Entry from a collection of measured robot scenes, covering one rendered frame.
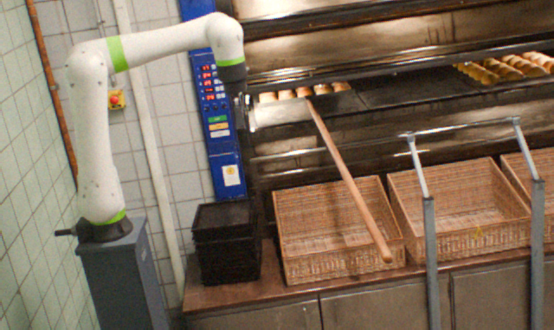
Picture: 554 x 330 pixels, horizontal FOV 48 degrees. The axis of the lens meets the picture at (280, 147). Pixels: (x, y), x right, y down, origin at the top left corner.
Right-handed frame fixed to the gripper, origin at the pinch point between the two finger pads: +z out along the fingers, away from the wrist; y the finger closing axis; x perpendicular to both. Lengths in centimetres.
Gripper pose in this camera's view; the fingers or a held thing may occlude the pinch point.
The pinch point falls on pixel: (245, 138)
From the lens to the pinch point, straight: 204.4
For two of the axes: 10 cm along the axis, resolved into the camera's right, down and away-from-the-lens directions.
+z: 1.6, 9.2, 3.7
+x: 9.9, -1.6, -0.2
